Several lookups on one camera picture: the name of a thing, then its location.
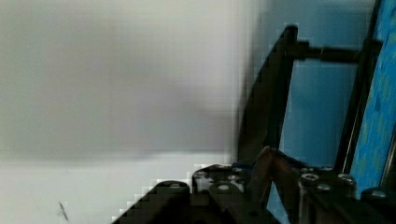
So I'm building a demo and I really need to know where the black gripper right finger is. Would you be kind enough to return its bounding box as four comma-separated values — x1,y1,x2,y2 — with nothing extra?
248,147,356,224

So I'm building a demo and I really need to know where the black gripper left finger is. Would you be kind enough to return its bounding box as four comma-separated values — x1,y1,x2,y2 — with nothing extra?
192,164,265,224

